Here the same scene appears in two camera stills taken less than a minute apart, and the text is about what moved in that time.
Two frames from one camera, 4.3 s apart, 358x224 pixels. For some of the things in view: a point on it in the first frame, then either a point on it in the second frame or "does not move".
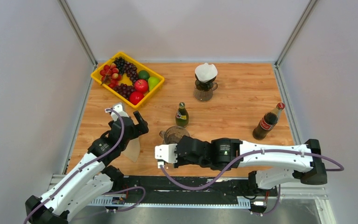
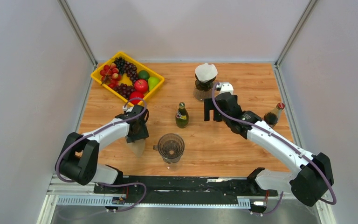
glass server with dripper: x=204 y=86 does not move
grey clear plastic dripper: x=173 y=135 → x=170 y=147
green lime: x=143 y=74 does not move
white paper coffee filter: x=206 y=72 does not move
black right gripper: x=179 y=162 → x=209 y=105
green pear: x=152 y=81 does not move
